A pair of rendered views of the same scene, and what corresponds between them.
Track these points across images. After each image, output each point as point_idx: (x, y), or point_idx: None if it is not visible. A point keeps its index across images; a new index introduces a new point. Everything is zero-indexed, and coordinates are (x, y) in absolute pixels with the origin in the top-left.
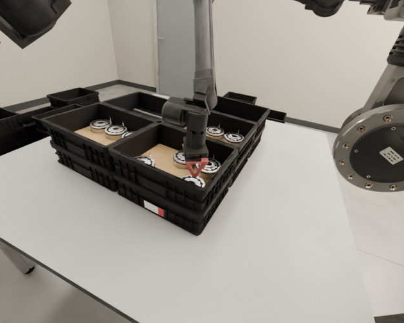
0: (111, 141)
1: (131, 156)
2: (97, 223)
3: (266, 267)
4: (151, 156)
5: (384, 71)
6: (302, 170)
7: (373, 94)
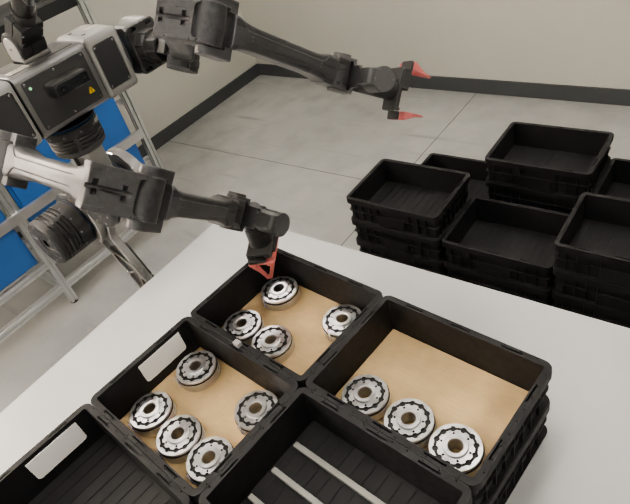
0: (414, 398)
1: (346, 281)
2: None
3: None
4: None
5: (92, 158)
6: (49, 424)
7: None
